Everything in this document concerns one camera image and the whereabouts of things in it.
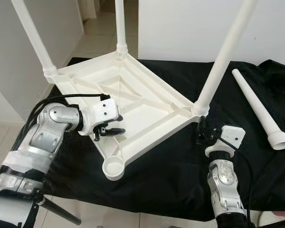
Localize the white plastic table top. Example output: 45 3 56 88
51 51 210 181

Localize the white plastic table leg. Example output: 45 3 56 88
232 69 285 151
191 0 259 118
115 0 129 55
10 0 58 85

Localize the black table cloth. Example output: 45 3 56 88
33 57 285 221

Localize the black metal table leg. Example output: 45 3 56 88
38 196 82 226
261 218 285 228

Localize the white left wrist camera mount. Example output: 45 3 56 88
80 95 120 136

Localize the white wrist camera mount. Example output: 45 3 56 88
80 95 120 136
205 125 246 157

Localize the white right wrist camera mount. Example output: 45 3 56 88
205 125 246 157

